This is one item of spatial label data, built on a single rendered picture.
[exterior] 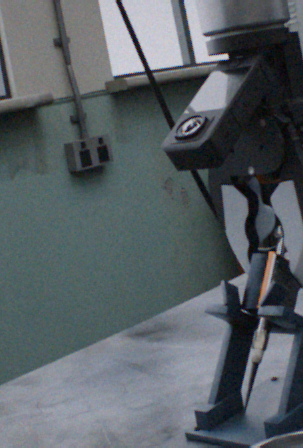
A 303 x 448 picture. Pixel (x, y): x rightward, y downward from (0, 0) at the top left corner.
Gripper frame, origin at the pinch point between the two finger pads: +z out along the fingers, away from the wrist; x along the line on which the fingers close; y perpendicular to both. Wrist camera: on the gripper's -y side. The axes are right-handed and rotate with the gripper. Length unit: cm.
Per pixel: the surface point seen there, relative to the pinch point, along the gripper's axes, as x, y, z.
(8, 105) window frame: 139, 80, -21
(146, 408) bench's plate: 13.2, -5.1, 11.8
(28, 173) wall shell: 148, 89, -1
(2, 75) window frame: 153, 90, -31
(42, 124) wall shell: 148, 97, -14
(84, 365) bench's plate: 29.7, 1.7, 11.8
